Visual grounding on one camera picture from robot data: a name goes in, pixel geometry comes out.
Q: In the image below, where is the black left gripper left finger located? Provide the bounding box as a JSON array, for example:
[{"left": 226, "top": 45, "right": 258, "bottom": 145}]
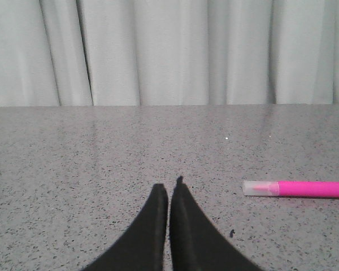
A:
[{"left": 84, "top": 183, "right": 168, "bottom": 270}]

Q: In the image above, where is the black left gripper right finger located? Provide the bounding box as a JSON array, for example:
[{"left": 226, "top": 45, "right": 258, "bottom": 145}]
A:
[{"left": 169, "top": 176, "right": 260, "bottom": 270}]

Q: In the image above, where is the pink marker pen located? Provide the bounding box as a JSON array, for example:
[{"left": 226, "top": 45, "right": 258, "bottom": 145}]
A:
[{"left": 242, "top": 181, "right": 339, "bottom": 198}]

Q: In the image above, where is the white pleated curtain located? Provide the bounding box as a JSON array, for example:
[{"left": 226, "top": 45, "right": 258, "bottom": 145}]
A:
[{"left": 0, "top": 1, "right": 339, "bottom": 106}]

